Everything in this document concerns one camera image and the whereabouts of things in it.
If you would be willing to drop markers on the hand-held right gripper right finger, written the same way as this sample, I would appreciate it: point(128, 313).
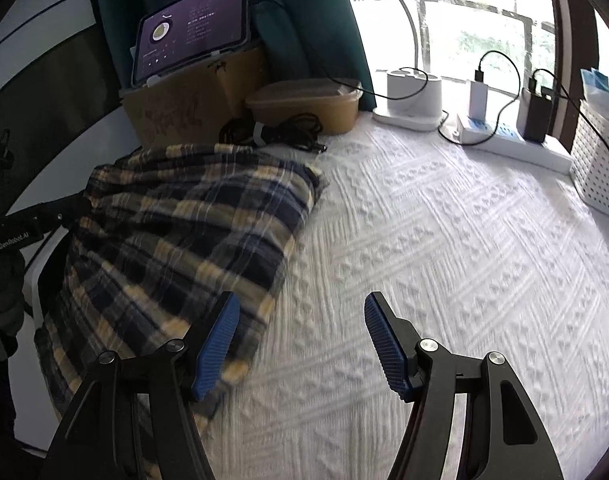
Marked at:
point(387, 345)

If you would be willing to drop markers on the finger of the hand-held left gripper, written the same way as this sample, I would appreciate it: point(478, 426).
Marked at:
point(59, 212)

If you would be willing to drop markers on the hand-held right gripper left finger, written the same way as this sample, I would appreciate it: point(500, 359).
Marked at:
point(214, 345)

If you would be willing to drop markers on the plaid pants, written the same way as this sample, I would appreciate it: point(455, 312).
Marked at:
point(184, 220)

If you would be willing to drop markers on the person's left hand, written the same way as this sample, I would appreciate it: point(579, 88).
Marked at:
point(7, 295)

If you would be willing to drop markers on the white textured table cloth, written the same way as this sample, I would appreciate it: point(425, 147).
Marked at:
point(409, 210)

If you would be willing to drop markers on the cardboard box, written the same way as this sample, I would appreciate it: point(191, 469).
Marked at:
point(174, 110)

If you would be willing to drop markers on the tablet with purple screen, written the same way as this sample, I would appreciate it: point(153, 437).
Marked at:
point(194, 25)

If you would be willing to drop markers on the white power strip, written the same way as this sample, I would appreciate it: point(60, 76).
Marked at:
point(509, 147)

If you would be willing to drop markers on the brown food container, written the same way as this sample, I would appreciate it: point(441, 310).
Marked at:
point(304, 110)

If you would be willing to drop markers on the white desk lamp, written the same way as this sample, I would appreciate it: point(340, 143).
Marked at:
point(409, 92)

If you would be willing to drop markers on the white charger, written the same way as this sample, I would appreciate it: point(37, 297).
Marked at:
point(477, 100)

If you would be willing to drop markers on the black charger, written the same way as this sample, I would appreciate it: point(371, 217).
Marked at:
point(538, 117)

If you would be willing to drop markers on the white perforated basket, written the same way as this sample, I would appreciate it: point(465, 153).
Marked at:
point(596, 160)

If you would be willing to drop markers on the blue curtain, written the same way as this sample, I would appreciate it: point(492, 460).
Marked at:
point(294, 20)

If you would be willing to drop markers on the blue packet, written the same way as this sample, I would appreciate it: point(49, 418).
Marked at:
point(596, 85)

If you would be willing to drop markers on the dark window frame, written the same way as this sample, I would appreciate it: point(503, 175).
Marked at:
point(569, 35)

